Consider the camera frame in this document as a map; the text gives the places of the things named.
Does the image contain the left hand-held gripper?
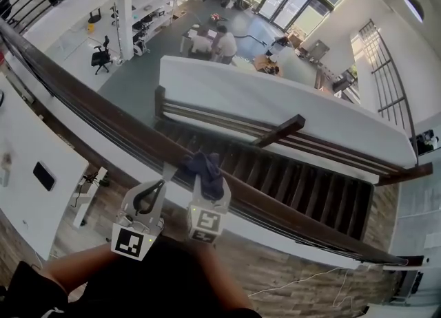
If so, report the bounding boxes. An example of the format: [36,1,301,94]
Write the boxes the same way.
[110,178,167,262]

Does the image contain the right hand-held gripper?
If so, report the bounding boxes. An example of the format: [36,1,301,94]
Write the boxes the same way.
[187,173,232,244]

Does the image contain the dark blue cloth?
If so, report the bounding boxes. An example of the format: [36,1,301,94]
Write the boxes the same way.
[179,151,225,201]

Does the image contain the dark wooden handrail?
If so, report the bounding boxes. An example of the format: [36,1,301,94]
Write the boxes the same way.
[0,17,425,268]

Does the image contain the person's left forearm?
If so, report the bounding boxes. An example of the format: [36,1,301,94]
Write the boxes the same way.
[43,240,121,299]

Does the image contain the person's right forearm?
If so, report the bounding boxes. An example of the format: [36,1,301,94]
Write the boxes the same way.
[191,240,256,312]

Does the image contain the brown wooden stair balustrade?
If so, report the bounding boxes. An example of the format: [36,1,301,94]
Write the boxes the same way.
[154,85,434,187]

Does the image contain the brown wooden staircase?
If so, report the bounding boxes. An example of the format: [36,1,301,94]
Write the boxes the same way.
[154,122,376,242]

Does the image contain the black smartphone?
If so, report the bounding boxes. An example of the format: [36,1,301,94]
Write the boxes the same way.
[33,160,56,192]

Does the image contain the white desk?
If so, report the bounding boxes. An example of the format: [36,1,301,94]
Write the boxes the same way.
[0,72,90,262]

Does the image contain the brown cardboard boxes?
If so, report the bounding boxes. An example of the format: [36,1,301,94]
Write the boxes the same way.
[252,52,287,78]

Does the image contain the black office chair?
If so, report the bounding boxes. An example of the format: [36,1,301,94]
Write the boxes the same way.
[91,35,112,76]

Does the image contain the white exercise machine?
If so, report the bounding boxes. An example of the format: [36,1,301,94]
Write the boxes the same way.
[132,29,150,59]

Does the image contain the dark work table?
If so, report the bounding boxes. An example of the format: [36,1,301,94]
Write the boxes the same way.
[181,26,220,59]

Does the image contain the white shelving unit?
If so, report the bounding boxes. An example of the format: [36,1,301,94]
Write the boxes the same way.
[130,0,179,48]

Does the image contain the glass entrance doors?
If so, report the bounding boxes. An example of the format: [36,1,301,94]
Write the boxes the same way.
[256,0,313,32]

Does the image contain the black cable bundle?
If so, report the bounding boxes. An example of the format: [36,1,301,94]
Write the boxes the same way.
[77,171,112,209]

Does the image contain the white desk leg frame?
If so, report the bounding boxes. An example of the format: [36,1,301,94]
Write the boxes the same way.
[70,167,108,230]

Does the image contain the white floor cable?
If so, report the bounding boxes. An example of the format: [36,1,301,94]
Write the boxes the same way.
[247,264,383,307]

